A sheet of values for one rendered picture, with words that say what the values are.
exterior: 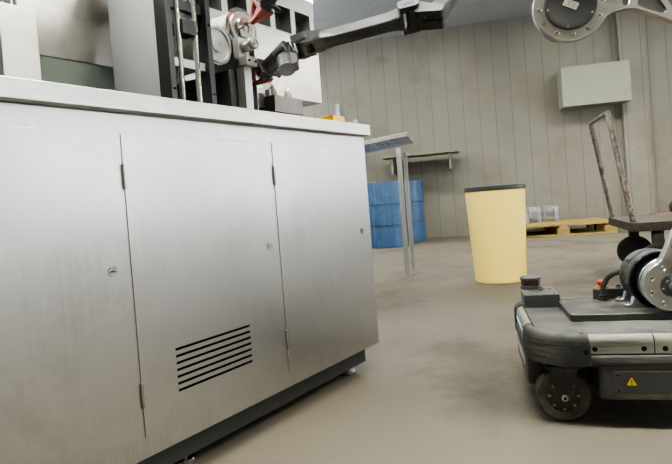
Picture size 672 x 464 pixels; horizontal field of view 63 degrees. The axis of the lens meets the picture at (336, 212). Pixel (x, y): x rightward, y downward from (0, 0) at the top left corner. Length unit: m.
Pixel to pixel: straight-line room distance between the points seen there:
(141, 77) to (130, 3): 0.23
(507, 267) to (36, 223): 3.12
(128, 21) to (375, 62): 6.73
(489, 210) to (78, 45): 2.68
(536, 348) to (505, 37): 7.06
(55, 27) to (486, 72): 6.90
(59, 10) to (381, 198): 5.36
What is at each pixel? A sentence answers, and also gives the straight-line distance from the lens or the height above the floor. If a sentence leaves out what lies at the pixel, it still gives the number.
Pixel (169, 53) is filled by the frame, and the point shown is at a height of 1.06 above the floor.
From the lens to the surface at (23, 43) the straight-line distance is 1.61.
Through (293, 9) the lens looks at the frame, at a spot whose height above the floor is 1.58.
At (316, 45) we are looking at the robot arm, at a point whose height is 1.16.
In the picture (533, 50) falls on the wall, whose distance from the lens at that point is 8.38.
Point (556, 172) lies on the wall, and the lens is 8.19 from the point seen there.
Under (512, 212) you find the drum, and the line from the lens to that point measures 3.80.
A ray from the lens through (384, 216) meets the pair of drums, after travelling 6.87.
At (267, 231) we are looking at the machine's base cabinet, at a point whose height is 0.56.
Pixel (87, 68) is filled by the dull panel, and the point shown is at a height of 1.12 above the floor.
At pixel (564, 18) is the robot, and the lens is 1.76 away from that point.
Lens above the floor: 0.63
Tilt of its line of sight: 1 degrees down
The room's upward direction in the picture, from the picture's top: 4 degrees counter-clockwise
